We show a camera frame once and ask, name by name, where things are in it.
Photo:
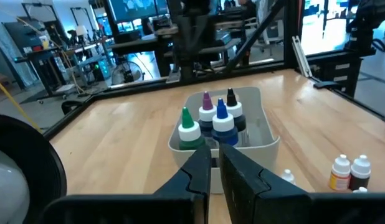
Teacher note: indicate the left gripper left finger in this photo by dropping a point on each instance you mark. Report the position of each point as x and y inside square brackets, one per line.
[192, 180]

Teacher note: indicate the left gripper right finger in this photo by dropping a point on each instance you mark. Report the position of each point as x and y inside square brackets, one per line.
[242, 186]

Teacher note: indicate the grey plastic bin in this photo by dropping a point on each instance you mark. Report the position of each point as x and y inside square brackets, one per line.
[267, 155]

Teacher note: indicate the green Chefmaster colour bottle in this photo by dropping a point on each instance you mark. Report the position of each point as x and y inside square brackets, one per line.
[187, 130]

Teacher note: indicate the blue Chefmaster colour bottle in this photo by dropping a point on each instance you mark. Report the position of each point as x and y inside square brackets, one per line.
[223, 123]

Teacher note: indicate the violet Chefmaster colour bottle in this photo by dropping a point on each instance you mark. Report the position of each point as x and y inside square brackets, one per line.
[207, 112]

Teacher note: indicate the black Chefmaster colour bottle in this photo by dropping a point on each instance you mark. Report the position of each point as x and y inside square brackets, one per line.
[234, 109]

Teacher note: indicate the small amber dropper bottle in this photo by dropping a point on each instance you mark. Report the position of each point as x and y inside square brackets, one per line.
[340, 174]

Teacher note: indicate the small dark white-label dropper bottle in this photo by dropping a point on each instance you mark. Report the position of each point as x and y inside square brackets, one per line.
[360, 189]

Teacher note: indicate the small red-label dropper bottle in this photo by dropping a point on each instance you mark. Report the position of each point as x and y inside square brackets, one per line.
[360, 172]

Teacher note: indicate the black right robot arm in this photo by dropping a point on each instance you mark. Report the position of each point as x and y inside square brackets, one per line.
[194, 37]

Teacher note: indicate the black distant robot arm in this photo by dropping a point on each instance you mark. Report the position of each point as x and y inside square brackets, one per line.
[364, 25]

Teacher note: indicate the grey metal mounting plate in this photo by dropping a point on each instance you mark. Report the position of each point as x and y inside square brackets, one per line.
[173, 76]

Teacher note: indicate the silver aluminium extrusion bar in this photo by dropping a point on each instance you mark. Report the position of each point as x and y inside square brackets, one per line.
[301, 56]

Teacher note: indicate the black drawer cabinet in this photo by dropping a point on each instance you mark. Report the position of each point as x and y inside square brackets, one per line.
[335, 71]

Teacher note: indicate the white office chair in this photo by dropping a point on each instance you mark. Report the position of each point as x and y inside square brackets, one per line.
[270, 31]

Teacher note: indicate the person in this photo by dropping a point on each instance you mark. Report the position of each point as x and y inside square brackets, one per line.
[147, 26]
[247, 9]

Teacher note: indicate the black aluminium table frame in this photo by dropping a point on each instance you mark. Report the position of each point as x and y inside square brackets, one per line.
[290, 31]

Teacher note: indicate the large wall display screen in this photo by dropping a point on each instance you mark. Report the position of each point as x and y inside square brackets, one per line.
[133, 9]

